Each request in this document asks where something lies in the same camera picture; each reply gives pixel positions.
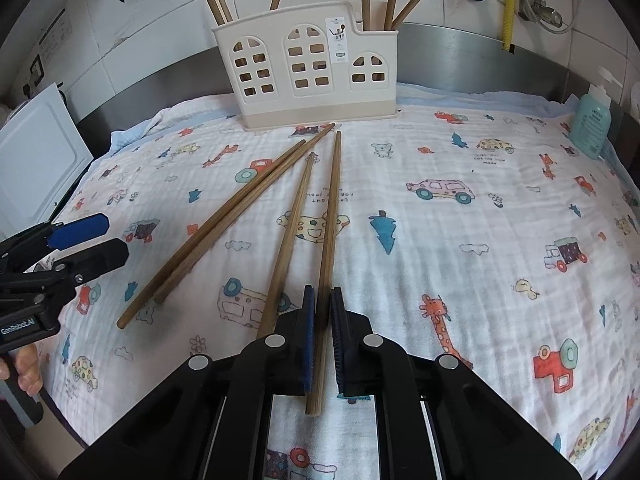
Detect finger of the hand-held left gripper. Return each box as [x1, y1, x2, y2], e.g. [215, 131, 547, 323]
[45, 238, 130, 292]
[0, 213, 110, 273]

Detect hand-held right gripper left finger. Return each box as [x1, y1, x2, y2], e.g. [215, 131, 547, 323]
[57, 285, 318, 480]

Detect long brown chopstick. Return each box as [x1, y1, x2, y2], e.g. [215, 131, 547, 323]
[255, 151, 318, 341]
[304, 130, 344, 418]
[152, 122, 337, 305]
[116, 139, 307, 330]

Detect white cartoon printed cloth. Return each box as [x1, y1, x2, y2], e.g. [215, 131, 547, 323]
[40, 92, 640, 480]

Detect cream plastic utensil holder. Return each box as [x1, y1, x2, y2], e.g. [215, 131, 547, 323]
[210, 2, 401, 132]

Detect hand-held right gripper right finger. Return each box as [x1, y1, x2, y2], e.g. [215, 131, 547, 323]
[329, 286, 583, 480]

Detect white microwave oven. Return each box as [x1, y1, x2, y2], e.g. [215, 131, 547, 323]
[0, 82, 96, 242]

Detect white instruction sticker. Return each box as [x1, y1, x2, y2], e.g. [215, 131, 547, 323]
[39, 7, 74, 57]

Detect teal soap pump bottle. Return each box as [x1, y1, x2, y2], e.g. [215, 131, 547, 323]
[569, 71, 614, 159]

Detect person's left hand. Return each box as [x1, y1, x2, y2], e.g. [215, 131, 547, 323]
[0, 343, 44, 396]

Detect black wall socket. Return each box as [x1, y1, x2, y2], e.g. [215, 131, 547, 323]
[27, 54, 47, 89]

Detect yellow gas hose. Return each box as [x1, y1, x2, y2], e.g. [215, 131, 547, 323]
[500, 0, 521, 54]

